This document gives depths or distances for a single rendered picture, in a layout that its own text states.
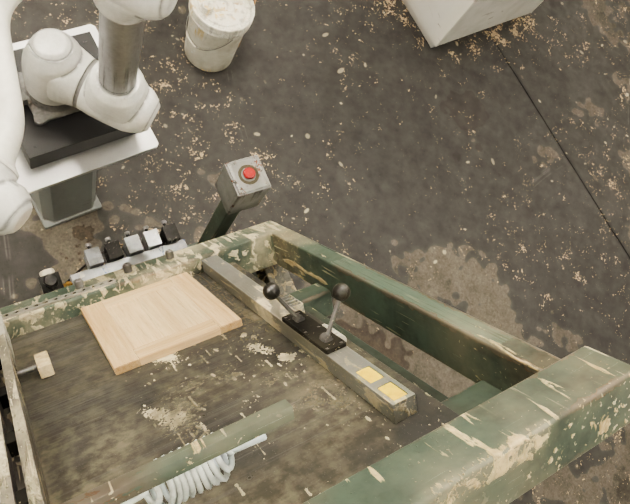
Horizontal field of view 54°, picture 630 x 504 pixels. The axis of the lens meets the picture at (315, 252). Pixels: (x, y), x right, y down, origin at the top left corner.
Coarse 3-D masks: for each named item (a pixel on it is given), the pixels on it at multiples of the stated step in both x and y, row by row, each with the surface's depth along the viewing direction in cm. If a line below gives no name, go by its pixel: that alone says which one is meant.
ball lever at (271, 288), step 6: (270, 282) 132; (264, 288) 132; (270, 288) 131; (276, 288) 131; (264, 294) 132; (270, 294) 131; (276, 294) 131; (282, 300) 134; (288, 306) 135; (294, 312) 137; (294, 318) 138; (300, 318) 137
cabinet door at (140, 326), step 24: (144, 288) 176; (168, 288) 174; (192, 288) 171; (96, 312) 166; (120, 312) 164; (144, 312) 162; (168, 312) 160; (192, 312) 158; (216, 312) 155; (96, 336) 153; (120, 336) 150; (144, 336) 149; (168, 336) 147; (192, 336) 145; (120, 360) 139; (144, 360) 140
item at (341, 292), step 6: (336, 288) 126; (342, 288) 125; (348, 288) 126; (336, 294) 126; (342, 294) 125; (348, 294) 126; (336, 300) 127; (342, 300) 126; (336, 306) 127; (336, 312) 127; (330, 318) 128; (330, 324) 127; (330, 330) 128; (324, 336) 127; (330, 336) 127; (324, 342) 127
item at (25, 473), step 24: (0, 336) 148; (0, 360) 140; (0, 384) 134; (0, 408) 120; (24, 408) 123; (0, 432) 111; (24, 432) 110; (0, 456) 104; (24, 456) 103; (0, 480) 98; (24, 480) 97
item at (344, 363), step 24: (216, 264) 179; (240, 288) 161; (264, 312) 149; (288, 312) 144; (288, 336) 140; (336, 360) 122; (360, 360) 121; (360, 384) 115; (384, 384) 112; (384, 408) 109; (408, 408) 108
